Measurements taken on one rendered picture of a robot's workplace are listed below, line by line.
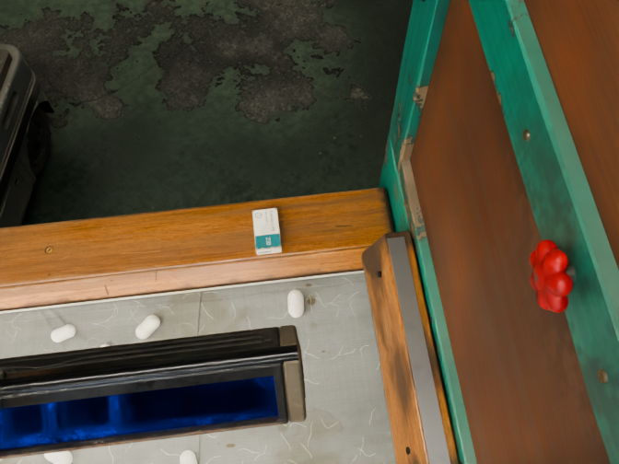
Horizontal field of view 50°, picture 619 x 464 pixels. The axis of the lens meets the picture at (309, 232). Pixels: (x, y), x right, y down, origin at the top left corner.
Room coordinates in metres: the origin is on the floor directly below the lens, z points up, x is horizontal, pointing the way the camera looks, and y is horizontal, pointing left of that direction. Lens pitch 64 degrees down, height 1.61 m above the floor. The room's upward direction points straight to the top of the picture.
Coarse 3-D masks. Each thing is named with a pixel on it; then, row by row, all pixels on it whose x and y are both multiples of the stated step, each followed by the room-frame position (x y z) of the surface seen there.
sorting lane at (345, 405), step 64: (0, 320) 0.29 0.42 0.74; (64, 320) 0.29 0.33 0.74; (128, 320) 0.29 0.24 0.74; (192, 320) 0.29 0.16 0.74; (256, 320) 0.29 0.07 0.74; (320, 320) 0.29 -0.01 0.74; (320, 384) 0.20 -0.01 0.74; (128, 448) 0.12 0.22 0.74; (192, 448) 0.12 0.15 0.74; (256, 448) 0.12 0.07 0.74; (320, 448) 0.12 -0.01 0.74; (384, 448) 0.12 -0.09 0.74
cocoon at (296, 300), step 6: (288, 294) 0.32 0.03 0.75; (294, 294) 0.32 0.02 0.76; (300, 294) 0.32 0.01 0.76; (288, 300) 0.31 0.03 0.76; (294, 300) 0.31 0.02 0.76; (300, 300) 0.31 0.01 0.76; (288, 306) 0.31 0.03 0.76; (294, 306) 0.30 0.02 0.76; (300, 306) 0.30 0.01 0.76; (294, 312) 0.30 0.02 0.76; (300, 312) 0.30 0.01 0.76
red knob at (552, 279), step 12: (540, 252) 0.16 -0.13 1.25; (552, 252) 0.16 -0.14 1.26; (564, 252) 0.16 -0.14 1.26; (540, 264) 0.15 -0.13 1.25; (552, 264) 0.15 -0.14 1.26; (564, 264) 0.15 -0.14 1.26; (540, 276) 0.15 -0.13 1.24; (552, 276) 0.14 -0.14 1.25; (564, 276) 0.14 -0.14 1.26; (576, 276) 0.15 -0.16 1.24; (540, 288) 0.14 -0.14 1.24; (552, 288) 0.14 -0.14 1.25; (564, 288) 0.14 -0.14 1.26; (540, 300) 0.14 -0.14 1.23; (552, 300) 0.13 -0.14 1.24; (564, 300) 0.13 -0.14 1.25
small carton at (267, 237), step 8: (272, 208) 0.44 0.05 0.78; (256, 216) 0.42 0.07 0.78; (264, 216) 0.42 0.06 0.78; (272, 216) 0.42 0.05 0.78; (256, 224) 0.41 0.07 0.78; (264, 224) 0.41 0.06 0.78; (272, 224) 0.41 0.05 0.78; (256, 232) 0.40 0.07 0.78; (264, 232) 0.40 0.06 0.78; (272, 232) 0.40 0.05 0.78; (256, 240) 0.39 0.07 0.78; (264, 240) 0.39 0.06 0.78; (272, 240) 0.39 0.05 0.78; (280, 240) 0.39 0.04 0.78; (256, 248) 0.38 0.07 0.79; (264, 248) 0.38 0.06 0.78; (272, 248) 0.38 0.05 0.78; (280, 248) 0.38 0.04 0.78
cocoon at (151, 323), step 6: (150, 318) 0.29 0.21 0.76; (156, 318) 0.29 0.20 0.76; (144, 324) 0.28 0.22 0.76; (150, 324) 0.28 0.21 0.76; (156, 324) 0.28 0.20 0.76; (138, 330) 0.27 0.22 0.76; (144, 330) 0.27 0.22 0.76; (150, 330) 0.27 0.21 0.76; (138, 336) 0.26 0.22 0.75; (144, 336) 0.26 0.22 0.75
